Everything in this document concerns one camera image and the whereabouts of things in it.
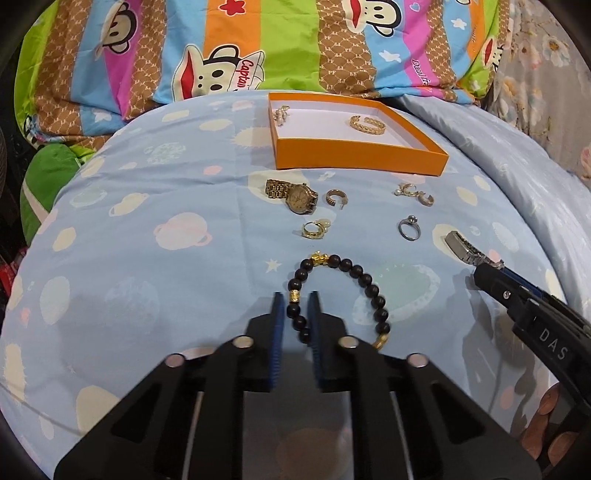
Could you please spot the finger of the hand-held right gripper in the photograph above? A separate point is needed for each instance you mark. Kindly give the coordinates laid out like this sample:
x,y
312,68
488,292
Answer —
x,y
496,284
531,287

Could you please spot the silver watch band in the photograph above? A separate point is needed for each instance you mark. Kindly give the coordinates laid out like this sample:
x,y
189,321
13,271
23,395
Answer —
x,y
461,247

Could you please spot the green pillow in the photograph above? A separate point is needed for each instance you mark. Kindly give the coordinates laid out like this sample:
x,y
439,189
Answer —
x,y
46,175

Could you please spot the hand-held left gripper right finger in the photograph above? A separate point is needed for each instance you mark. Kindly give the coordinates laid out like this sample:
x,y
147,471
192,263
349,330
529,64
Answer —
x,y
315,341

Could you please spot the gold hoop earring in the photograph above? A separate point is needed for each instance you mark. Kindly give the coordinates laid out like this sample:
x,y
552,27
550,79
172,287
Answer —
x,y
330,197

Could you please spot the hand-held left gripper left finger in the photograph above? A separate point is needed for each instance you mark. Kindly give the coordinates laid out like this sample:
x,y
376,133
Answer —
x,y
276,341

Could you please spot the grey floral cloth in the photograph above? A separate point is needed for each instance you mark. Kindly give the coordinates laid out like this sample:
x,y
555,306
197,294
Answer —
x,y
545,69

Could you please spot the pearl brooch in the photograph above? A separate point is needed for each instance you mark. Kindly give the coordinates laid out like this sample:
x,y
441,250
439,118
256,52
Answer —
x,y
280,115

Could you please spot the gold woven bangle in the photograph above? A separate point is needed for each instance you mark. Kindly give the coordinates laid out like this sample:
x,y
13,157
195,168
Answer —
x,y
364,129

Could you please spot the red packet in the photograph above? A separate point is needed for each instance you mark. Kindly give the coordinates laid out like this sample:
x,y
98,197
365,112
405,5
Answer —
x,y
7,277

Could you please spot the colourful monkey printed blanket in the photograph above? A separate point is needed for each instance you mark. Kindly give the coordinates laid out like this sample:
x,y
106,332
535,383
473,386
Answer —
x,y
286,46

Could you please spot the orange jewelry box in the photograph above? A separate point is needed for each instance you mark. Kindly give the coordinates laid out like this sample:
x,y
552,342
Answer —
x,y
360,159

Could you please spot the gold wristwatch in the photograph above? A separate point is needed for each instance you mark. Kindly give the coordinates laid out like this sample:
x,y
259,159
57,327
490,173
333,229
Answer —
x,y
300,199

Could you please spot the pearl and silver earring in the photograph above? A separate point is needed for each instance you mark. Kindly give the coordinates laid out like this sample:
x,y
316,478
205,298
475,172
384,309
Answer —
x,y
422,198

